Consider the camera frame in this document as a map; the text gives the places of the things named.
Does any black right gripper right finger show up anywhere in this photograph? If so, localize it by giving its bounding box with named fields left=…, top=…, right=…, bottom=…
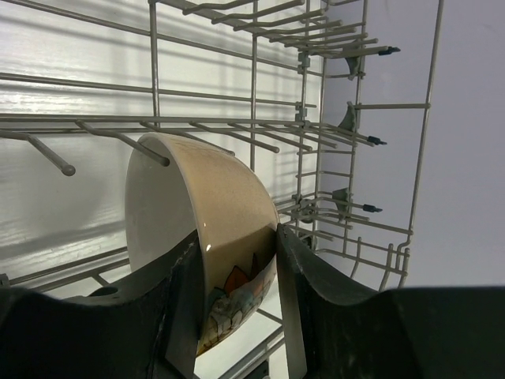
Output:
left=276, top=225, right=504, bottom=378

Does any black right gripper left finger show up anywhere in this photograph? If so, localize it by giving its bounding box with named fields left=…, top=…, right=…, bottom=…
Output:
left=1, top=232, right=206, bottom=378

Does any beige painted ceramic bowl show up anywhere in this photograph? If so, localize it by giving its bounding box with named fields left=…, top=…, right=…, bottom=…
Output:
left=125, top=132, right=279, bottom=354

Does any grey wire dish rack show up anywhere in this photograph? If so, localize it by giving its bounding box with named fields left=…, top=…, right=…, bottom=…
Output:
left=0, top=0, right=445, bottom=379

